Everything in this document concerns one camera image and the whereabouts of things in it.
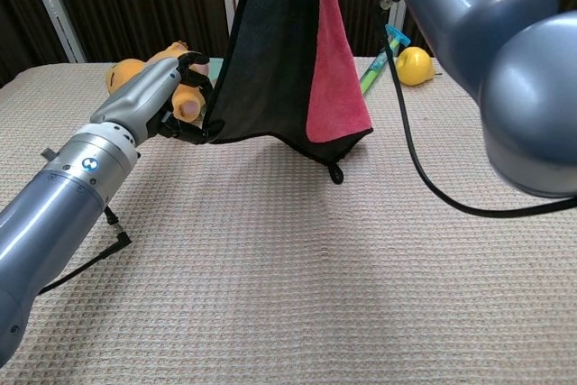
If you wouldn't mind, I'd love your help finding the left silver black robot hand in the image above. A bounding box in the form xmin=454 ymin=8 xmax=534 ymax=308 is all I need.
xmin=89 ymin=50 xmax=224 ymax=146

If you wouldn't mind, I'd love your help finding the pink towel with black trim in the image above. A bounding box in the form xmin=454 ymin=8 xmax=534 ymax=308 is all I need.
xmin=206 ymin=0 xmax=375 ymax=186

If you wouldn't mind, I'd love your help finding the yellow plush animal toy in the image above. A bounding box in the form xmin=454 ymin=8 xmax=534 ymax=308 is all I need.
xmin=105 ymin=41 xmax=213 ymax=127

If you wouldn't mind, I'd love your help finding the beige woven tablecloth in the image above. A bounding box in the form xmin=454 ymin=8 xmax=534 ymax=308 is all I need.
xmin=0 ymin=56 xmax=577 ymax=385

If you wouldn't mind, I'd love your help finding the green blue toy water squirter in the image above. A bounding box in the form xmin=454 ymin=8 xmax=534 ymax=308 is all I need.
xmin=358 ymin=23 xmax=412 ymax=96

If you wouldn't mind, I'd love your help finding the yellow pear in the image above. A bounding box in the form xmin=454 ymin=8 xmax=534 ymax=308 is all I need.
xmin=395 ymin=46 xmax=441 ymax=87

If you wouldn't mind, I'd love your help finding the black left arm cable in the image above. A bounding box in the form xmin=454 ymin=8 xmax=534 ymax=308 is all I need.
xmin=40 ymin=206 xmax=133 ymax=296

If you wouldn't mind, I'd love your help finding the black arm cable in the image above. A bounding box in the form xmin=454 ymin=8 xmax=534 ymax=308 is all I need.
xmin=40 ymin=206 xmax=133 ymax=296
xmin=380 ymin=0 xmax=577 ymax=217

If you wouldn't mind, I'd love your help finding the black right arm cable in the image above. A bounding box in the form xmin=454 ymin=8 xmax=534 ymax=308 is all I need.
xmin=380 ymin=0 xmax=577 ymax=217

